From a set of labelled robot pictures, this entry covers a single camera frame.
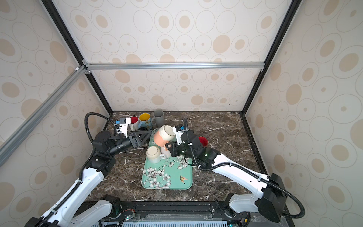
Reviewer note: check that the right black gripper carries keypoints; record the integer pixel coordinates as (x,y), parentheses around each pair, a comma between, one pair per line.
(174,149)

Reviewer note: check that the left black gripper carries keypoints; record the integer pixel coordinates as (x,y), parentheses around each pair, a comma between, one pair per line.
(135,137)

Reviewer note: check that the white mug red inside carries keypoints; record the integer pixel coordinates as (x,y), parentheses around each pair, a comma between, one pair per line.
(134,123)

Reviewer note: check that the blue butterfly mug yellow inside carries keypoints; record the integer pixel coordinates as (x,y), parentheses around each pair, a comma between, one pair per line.
(145,121)

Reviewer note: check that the tall dark grey mug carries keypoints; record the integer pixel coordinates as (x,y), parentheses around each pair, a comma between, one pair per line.
(158,118)

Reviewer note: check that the cream mug orange handle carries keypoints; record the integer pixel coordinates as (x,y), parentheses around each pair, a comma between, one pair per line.
(164,135)

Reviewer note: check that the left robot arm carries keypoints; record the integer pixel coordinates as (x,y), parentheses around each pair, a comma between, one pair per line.
(93,172)

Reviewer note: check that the cream beige mug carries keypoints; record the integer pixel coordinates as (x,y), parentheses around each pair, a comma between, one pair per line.
(154,155)

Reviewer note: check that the pale pink mug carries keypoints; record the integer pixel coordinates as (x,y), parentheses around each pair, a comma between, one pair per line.
(165,152)

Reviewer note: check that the mint green floral tray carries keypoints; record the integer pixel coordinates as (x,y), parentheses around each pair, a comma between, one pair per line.
(170,173)

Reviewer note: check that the left diagonal aluminium bar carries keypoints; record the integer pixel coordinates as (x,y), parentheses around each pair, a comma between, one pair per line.
(19,135)

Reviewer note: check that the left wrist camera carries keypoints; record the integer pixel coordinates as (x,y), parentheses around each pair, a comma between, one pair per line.
(121,126)

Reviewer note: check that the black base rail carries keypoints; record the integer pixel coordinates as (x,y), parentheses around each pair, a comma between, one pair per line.
(181,214)

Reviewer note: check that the horizontal aluminium frame bar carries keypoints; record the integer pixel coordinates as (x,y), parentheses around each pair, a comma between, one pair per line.
(175,66)

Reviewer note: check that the left black frame post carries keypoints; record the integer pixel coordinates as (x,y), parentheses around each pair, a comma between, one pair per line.
(66,35)

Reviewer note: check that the black frame post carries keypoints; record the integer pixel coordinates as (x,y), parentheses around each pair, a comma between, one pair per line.
(286,22)
(66,35)

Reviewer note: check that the right black frame post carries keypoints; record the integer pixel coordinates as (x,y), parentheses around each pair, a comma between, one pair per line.
(286,22)

